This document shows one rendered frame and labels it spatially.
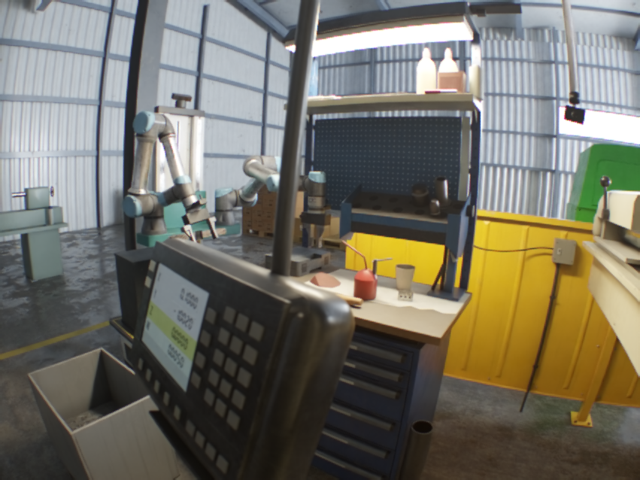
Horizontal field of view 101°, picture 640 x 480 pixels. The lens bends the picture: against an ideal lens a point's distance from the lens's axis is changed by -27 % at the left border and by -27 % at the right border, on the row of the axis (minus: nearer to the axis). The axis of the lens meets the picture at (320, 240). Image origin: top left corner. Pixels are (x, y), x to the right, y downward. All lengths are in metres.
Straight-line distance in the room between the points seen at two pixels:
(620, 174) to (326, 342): 3.39
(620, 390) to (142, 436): 2.60
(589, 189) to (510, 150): 9.31
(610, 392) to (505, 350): 0.81
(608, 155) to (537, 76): 9.79
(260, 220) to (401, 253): 5.67
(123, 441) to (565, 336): 2.30
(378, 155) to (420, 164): 0.20
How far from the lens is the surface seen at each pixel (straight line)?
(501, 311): 2.28
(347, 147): 1.70
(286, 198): 0.35
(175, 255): 0.47
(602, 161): 3.53
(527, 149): 12.71
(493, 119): 12.86
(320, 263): 1.67
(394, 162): 1.60
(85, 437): 1.41
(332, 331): 0.30
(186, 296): 0.42
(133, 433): 1.52
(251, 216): 7.89
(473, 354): 2.40
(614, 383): 2.58
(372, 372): 1.22
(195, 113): 2.35
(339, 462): 1.55
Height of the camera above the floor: 1.39
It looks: 11 degrees down
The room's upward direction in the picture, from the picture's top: 2 degrees clockwise
